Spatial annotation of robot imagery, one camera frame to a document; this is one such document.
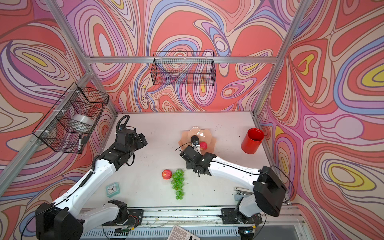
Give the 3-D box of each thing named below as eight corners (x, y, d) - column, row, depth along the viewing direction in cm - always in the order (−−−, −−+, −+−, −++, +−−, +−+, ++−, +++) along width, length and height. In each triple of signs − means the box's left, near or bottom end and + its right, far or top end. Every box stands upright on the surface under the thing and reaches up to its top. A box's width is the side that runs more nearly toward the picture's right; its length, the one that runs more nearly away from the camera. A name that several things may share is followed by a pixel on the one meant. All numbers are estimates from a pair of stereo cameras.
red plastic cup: (243, 154, 98) (249, 142, 87) (239, 140, 105) (245, 128, 94) (258, 154, 98) (266, 142, 87) (254, 140, 105) (261, 128, 94)
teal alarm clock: (110, 199, 82) (107, 197, 79) (108, 188, 85) (105, 186, 83) (121, 193, 84) (118, 191, 81) (118, 183, 87) (115, 181, 85)
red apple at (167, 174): (162, 179, 87) (161, 177, 84) (163, 171, 90) (162, 169, 87) (171, 179, 87) (170, 177, 84) (172, 171, 90) (171, 169, 87)
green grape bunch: (170, 199, 80) (169, 196, 76) (173, 172, 90) (172, 168, 86) (183, 199, 80) (183, 196, 76) (184, 172, 90) (184, 168, 86)
